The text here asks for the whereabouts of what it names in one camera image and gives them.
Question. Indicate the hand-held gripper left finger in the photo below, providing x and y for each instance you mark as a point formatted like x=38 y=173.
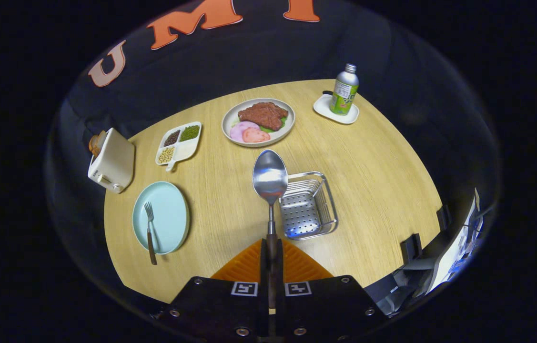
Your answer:
x=263 y=267

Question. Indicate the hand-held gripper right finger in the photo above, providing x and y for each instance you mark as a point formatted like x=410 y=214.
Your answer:
x=280 y=267

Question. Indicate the light blue plate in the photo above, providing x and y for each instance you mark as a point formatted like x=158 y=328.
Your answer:
x=170 y=214

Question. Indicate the salmon pink ham slice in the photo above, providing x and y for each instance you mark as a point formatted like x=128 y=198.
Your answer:
x=255 y=136

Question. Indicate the black table clamp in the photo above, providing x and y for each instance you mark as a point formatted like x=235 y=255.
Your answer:
x=443 y=217
x=411 y=247

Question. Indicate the green lettuce leaf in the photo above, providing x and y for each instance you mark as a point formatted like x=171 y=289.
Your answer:
x=268 y=129

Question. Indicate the pale pink ham slice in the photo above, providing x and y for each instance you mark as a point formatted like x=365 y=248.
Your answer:
x=238 y=129

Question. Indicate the white divided dish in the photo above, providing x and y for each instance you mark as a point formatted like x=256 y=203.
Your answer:
x=185 y=148

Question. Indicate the pile of yellow beans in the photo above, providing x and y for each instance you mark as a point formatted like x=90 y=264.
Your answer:
x=166 y=155

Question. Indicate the brown steak piece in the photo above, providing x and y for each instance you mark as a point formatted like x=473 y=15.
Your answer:
x=263 y=114

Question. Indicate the pile of green beans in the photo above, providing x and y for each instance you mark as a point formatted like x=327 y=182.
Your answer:
x=190 y=132

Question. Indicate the beige round plate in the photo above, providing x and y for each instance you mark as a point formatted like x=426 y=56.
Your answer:
x=230 y=116

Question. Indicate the pile of dark beans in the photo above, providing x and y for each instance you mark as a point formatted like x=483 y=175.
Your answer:
x=171 y=138

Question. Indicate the white square coaster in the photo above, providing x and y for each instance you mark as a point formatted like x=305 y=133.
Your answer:
x=321 y=105

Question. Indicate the white printed sheet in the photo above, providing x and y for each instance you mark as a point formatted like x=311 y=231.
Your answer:
x=454 y=252

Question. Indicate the green label metal bottle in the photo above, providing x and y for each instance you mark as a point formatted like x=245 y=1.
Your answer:
x=344 y=95

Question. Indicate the white toaster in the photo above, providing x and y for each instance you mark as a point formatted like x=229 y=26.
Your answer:
x=113 y=162

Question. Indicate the toasted bread slice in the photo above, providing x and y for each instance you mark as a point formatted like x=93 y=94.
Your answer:
x=96 y=143

